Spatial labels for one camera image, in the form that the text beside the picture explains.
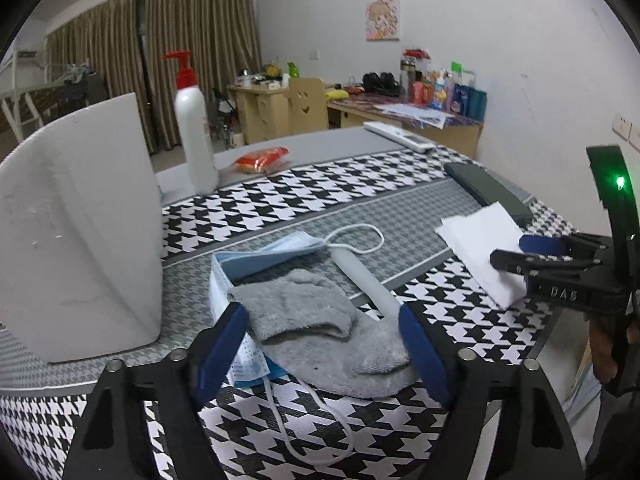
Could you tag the black wallet case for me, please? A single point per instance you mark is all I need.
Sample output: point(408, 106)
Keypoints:
point(485, 185)

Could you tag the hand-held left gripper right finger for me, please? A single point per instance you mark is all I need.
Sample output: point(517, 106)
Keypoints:
point(425, 355)

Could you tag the wooden chair with smiley cutout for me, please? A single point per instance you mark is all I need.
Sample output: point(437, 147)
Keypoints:
point(305, 107)

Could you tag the grey sock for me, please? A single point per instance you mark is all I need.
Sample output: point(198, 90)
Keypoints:
point(310, 320)

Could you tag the white foam box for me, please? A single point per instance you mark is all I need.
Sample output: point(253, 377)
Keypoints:
point(75, 235)

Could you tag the blue face mask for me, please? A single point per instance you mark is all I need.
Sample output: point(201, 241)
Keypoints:
point(295, 249)

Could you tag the white tube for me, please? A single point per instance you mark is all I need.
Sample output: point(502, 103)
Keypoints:
point(365, 285)

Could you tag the houndstooth tablecloth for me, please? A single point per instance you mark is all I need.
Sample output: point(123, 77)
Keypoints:
point(325, 195)

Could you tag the yellow item on desk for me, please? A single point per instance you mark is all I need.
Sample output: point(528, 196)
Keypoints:
point(336, 95)

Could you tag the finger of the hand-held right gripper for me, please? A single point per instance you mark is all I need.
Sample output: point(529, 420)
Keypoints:
point(515, 261)
point(542, 245)

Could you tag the white metal bunk bed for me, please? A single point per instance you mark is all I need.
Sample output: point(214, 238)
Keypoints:
point(30, 105)

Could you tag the green bottle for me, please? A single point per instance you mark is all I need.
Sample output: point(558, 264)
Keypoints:
point(292, 70)

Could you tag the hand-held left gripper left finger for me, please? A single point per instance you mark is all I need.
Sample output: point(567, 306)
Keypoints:
point(220, 350)

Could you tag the wooden desk with drawers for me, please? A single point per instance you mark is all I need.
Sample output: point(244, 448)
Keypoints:
point(260, 115)

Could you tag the cluster of toiletry bottles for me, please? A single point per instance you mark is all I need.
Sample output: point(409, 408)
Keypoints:
point(445, 92)

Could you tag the white remote control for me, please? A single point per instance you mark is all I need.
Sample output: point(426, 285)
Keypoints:
point(397, 135)

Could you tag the white wall socket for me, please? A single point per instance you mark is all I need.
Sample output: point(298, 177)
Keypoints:
point(622, 126)

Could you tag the red snack packet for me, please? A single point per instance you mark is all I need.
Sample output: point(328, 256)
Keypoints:
point(260, 160)

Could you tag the person's right hand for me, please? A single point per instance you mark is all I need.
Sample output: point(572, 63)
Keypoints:
point(601, 350)

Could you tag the white pump bottle red cap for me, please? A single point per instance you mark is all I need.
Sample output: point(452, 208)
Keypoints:
point(195, 135)

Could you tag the brown curtain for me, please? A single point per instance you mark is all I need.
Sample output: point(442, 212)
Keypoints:
point(100, 60)
point(210, 35)

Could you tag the black headphones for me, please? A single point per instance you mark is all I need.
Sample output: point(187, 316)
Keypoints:
point(380, 84)

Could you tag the printed paper sheets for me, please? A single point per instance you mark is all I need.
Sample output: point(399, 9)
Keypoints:
point(415, 114)

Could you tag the pink cartoon wall poster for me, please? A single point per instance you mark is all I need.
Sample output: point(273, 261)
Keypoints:
point(383, 19)

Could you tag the white tissue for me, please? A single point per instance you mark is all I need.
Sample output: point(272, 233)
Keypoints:
point(480, 245)

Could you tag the dark hanging clothes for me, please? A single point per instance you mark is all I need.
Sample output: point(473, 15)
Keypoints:
point(77, 85)

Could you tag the wooden desk with patterned cover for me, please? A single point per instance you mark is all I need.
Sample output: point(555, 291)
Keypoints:
point(450, 135)

